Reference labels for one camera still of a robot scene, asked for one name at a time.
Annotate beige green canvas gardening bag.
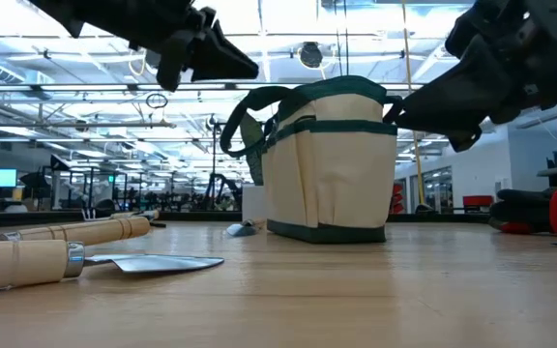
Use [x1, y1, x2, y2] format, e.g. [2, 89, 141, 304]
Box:
[219, 74, 403, 245]

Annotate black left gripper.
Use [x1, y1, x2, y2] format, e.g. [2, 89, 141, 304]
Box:
[155, 7, 260, 93]

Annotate wooden-handled hand rake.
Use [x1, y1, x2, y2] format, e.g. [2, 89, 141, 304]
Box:
[0, 216, 153, 247]

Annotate red storage bins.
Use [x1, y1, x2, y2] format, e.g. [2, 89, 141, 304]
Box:
[392, 181, 405, 214]

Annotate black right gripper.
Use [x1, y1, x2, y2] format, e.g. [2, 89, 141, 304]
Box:
[396, 0, 557, 153]

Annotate hanging black cable reel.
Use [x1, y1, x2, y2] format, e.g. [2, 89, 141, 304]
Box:
[299, 41, 324, 70]

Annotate wooden-handled hand fork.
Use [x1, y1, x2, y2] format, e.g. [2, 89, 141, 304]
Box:
[81, 207, 161, 228]

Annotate yellow hanging cord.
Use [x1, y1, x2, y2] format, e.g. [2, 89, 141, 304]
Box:
[401, 0, 434, 214]

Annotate wooden-handled metal trowel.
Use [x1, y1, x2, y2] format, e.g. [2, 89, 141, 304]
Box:
[224, 217, 266, 238]
[0, 239, 225, 295]

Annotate distant black robot workstation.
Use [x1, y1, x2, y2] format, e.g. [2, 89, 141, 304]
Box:
[19, 154, 130, 213]

